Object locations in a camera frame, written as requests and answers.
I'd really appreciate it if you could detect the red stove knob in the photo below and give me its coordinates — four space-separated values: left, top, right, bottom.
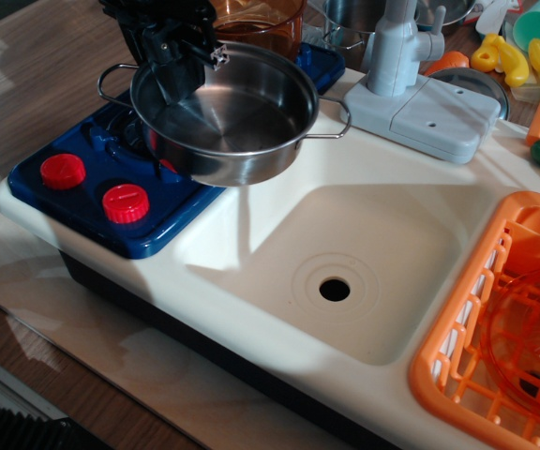
101 184 150 225
39 153 86 190

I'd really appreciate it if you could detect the blue toy stove top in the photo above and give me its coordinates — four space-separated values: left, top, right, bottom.
7 42 345 259

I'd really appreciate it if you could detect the stainless steel pan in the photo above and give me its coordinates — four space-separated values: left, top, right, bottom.
97 40 352 188

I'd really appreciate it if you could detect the steel bowl in background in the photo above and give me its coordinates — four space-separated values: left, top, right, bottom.
416 0 475 36

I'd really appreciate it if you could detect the steel lid behind faucet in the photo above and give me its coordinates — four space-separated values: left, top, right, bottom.
429 67 511 120

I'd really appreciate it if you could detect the yellow toy banana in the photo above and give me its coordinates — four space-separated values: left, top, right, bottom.
470 34 530 88

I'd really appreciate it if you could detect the red stove knob left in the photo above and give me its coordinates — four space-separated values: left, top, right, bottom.
39 153 86 190

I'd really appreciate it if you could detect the red stove knob right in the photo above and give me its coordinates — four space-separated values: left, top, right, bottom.
101 184 150 225

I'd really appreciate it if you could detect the cream toy sink unit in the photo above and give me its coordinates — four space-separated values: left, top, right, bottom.
0 121 540 449

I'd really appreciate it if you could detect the orange dish rack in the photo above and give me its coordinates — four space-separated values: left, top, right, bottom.
409 192 540 449

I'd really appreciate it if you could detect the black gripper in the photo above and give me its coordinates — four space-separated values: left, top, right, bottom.
100 0 229 105

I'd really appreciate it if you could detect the orange transparent pot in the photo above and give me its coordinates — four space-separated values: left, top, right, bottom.
211 0 308 61

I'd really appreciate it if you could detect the orange transparent lid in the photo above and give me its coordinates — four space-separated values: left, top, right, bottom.
480 270 540 416

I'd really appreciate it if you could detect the orange toy carrot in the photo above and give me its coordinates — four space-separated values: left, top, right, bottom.
424 51 470 76

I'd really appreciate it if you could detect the grey toy faucet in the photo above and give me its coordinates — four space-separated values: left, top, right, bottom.
341 1 501 164

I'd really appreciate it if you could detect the steel pot in background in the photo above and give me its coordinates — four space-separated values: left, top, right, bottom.
307 0 386 51

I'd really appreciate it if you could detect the black object bottom left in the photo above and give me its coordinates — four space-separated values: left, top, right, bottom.
0 410 111 450

